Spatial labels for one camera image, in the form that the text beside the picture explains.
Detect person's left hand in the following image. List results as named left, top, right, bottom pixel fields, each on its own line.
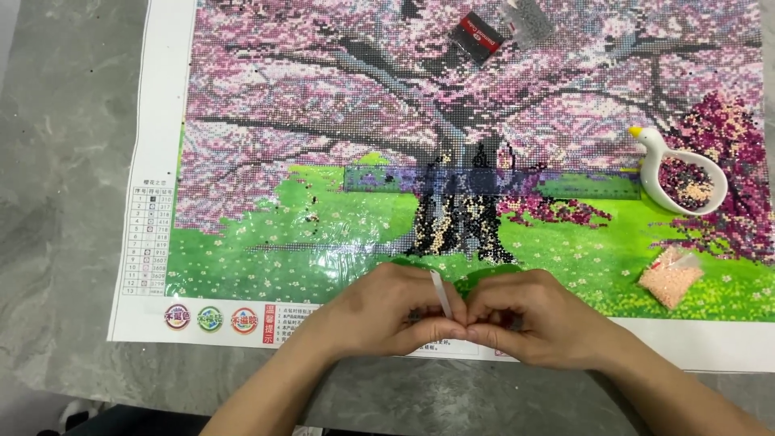
left=310, top=263, right=471, bottom=362

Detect person's right hand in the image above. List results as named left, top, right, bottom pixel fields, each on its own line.
left=464, top=269, right=616, bottom=371

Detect white diamond painting pen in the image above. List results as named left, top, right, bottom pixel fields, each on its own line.
left=429, top=269, right=454, bottom=321

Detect clear bag of peach beads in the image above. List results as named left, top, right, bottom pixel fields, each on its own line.
left=637, top=245, right=705, bottom=311

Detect transparent plastic ruler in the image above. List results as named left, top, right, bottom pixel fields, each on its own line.
left=343, top=164, right=643, bottom=201

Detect white swan-shaped bead dish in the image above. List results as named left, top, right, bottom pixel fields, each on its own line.
left=627, top=125, right=729, bottom=217

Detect pile of mixed beads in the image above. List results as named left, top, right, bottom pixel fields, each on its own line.
left=658, top=157, right=716, bottom=211

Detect cherry tree diamond painting canvas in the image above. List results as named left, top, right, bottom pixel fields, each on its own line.
left=107, top=0, right=775, bottom=373

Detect person's dark trousers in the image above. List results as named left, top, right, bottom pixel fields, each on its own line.
left=36, top=405, right=209, bottom=436

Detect black bead bag red label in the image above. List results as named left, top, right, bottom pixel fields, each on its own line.
left=448, top=11, right=506, bottom=66

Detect clear bag of grey beads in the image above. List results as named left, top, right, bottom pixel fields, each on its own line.
left=499, top=0, right=556, bottom=50

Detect white shoe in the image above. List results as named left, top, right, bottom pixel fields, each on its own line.
left=57, top=398, right=105, bottom=433

